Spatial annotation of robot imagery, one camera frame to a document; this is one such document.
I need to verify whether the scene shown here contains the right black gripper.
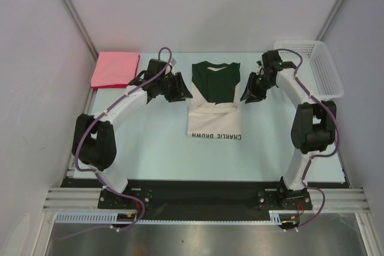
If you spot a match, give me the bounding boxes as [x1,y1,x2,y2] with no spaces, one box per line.
[240,72,275,104]

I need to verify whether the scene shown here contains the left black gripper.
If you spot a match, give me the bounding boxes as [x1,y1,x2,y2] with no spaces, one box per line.
[158,73,193,103]

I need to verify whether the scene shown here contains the white and dark green t-shirt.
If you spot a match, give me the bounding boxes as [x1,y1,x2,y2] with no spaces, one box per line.
[187,61,242,140]

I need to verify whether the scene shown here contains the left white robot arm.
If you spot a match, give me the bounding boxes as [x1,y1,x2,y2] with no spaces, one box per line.
[71,59,192,208]

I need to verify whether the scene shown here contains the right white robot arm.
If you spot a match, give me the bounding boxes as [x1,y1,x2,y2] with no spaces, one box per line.
[241,49,340,209]

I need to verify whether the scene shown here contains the folded pink t-shirt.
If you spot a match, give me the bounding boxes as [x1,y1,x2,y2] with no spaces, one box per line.
[91,51,140,89]

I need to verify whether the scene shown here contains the white perforated plastic basket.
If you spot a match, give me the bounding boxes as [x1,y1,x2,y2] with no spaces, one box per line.
[274,40,344,100]

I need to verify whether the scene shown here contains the white slotted cable duct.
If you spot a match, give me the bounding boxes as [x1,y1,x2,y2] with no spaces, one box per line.
[55,210,299,225]

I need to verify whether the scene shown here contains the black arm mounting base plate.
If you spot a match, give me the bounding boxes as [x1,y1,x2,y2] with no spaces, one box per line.
[61,179,350,221]

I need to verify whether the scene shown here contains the aluminium frame rail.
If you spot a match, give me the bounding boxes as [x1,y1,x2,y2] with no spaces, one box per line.
[43,188,370,213]

